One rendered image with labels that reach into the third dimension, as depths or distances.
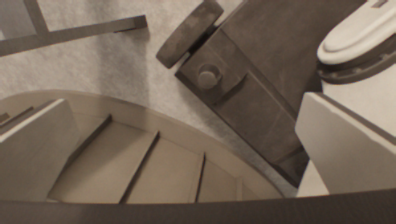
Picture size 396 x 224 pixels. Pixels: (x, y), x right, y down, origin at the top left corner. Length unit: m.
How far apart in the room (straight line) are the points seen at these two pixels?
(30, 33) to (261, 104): 0.49
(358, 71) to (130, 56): 0.61
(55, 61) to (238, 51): 0.69
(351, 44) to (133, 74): 0.61
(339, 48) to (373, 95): 0.08
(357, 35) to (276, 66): 0.19
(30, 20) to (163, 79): 0.40
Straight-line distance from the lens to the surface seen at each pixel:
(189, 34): 0.44
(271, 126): 0.52
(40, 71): 0.99
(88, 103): 0.87
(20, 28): 0.50
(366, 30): 0.35
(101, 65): 0.79
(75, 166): 0.69
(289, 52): 0.48
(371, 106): 0.30
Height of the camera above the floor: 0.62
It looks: 58 degrees down
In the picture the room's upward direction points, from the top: 162 degrees counter-clockwise
